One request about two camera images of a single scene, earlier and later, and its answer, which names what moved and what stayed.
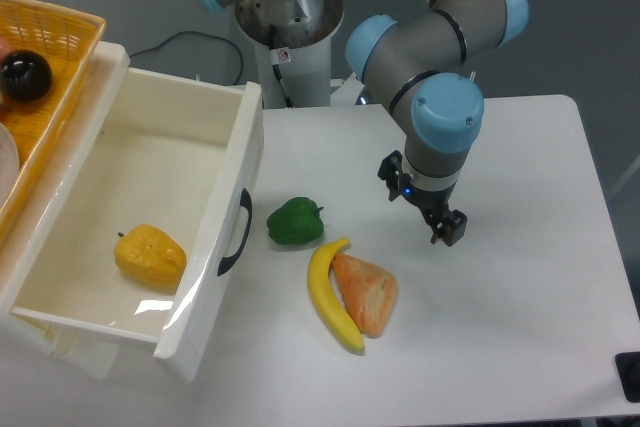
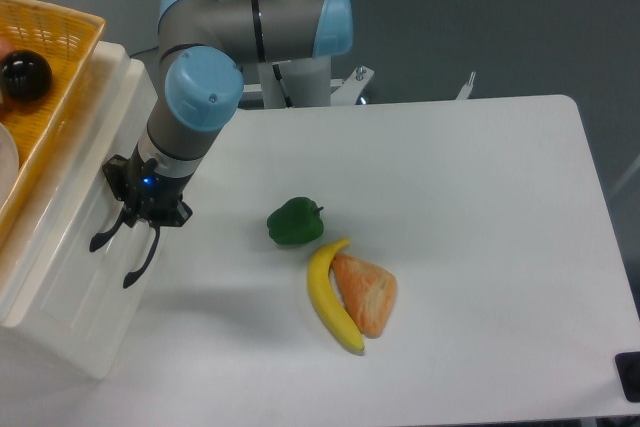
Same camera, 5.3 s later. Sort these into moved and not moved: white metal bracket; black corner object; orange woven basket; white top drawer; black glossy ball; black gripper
Moved: white top drawer; black gripper
Not moved: orange woven basket; black glossy ball; white metal bracket; black corner object
